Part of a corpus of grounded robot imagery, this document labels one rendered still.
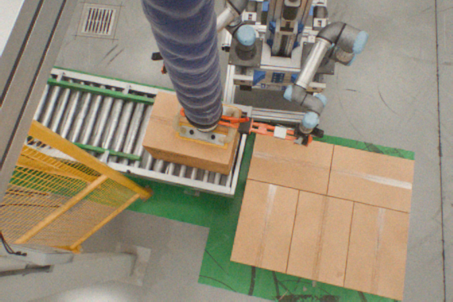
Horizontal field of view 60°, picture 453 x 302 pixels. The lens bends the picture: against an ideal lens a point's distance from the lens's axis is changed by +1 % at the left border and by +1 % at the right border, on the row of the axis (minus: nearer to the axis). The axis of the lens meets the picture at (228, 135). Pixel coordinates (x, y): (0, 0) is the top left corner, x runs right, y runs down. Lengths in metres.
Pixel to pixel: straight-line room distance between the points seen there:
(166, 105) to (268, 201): 1.03
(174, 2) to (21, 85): 0.69
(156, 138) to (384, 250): 1.77
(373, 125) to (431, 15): 1.33
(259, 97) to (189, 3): 2.37
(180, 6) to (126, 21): 3.08
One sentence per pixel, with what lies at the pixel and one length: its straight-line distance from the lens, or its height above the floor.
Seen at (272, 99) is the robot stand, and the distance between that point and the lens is 3.47.
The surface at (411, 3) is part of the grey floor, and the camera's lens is 4.52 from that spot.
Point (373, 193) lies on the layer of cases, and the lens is 3.08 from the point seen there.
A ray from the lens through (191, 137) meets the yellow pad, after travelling 2.44.
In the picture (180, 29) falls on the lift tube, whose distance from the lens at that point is 1.26.
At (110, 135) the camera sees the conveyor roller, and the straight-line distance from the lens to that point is 3.16.
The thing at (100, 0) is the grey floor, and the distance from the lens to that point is 4.44.
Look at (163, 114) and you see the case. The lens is 2.67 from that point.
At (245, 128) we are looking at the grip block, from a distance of 2.31.
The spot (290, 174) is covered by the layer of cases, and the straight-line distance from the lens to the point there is 2.96.
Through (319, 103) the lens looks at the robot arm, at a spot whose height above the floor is 1.54.
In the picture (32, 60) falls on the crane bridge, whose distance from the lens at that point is 0.55.
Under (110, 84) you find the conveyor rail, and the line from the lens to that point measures 3.26.
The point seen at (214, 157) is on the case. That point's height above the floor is 0.95.
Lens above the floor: 3.43
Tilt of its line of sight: 74 degrees down
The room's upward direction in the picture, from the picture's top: 5 degrees counter-clockwise
